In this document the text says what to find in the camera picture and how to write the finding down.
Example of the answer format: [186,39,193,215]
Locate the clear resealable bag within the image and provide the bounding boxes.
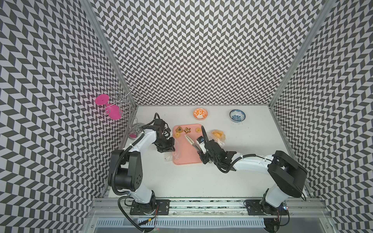
[210,130,226,147]

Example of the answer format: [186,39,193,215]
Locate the yellow cookies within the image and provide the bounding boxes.
[212,130,225,140]

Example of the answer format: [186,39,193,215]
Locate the heart chocolate cookie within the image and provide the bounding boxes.
[175,127,184,134]

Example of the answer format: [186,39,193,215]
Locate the pink plastic tray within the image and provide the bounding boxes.
[173,124,203,165]

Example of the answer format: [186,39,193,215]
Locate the star iced cookie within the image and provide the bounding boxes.
[184,127,191,134]

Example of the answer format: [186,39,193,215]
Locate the clear bag with pink contents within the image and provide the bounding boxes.
[163,151,174,162]

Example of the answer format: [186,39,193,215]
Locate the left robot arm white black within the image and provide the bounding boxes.
[108,113,175,215]

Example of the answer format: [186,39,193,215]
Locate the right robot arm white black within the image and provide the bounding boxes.
[196,127,308,215]

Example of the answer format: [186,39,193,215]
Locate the orange patterned bowl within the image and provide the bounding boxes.
[193,108,208,120]

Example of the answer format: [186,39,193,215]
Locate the blue patterned bowl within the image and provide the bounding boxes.
[229,109,246,123]

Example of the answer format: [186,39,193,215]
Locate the pink stemmed glass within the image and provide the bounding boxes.
[95,94,122,120]

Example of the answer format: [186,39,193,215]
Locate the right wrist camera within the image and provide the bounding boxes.
[196,136,207,154]

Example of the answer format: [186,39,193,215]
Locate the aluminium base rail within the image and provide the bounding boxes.
[82,198,338,233]

